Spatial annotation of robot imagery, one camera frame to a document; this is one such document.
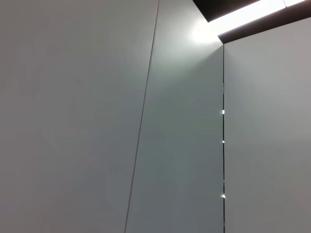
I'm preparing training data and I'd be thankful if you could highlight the bright ceiling light strip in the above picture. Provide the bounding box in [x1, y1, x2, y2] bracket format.
[207, 0, 308, 36]

